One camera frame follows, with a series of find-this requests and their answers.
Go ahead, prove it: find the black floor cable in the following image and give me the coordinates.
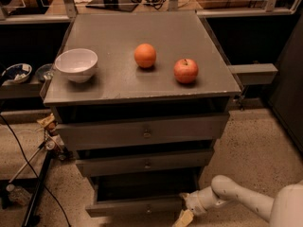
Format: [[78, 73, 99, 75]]
[[0, 113, 72, 227]]

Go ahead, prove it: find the grey drawer cabinet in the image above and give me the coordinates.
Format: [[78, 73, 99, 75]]
[[40, 10, 242, 197]]

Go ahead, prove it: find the grey bottom drawer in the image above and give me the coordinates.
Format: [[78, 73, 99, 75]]
[[86, 168, 199, 218]]

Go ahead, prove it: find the black monitor base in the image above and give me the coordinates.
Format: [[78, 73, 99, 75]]
[[86, 0, 139, 12]]

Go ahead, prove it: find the white ceramic bowl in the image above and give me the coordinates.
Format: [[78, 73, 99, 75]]
[[54, 48, 98, 83]]

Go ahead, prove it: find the small dark bowl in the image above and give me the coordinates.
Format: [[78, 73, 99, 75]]
[[35, 63, 55, 82]]

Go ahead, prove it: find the clear plastic bottle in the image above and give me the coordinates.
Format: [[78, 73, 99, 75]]
[[6, 183, 31, 206]]

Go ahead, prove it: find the grey top drawer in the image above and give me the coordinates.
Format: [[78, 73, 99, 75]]
[[57, 113, 229, 150]]

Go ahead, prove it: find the blue patterned bowl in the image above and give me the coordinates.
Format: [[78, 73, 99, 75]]
[[5, 63, 32, 84]]

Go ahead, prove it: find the red apple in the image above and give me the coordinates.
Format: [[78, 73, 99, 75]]
[[173, 59, 199, 84]]

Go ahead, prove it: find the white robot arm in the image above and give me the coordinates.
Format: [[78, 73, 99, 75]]
[[172, 175, 303, 227]]

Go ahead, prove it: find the crumpled snack wrapper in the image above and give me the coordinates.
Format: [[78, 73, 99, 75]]
[[37, 113, 57, 134]]

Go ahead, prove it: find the orange fruit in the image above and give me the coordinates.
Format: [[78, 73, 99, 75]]
[[134, 44, 156, 68]]

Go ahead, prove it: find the grey middle drawer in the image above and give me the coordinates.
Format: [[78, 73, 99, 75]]
[[76, 149, 213, 177]]

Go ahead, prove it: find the black tripod stand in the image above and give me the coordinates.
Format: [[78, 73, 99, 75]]
[[9, 140, 56, 227]]

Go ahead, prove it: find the grey side shelf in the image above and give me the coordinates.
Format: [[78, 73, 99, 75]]
[[228, 63, 278, 85]]

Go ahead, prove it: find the grey drawer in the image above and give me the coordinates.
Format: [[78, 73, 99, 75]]
[[86, 168, 199, 218], [57, 113, 229, 150], [76, 149, 213, 177]]

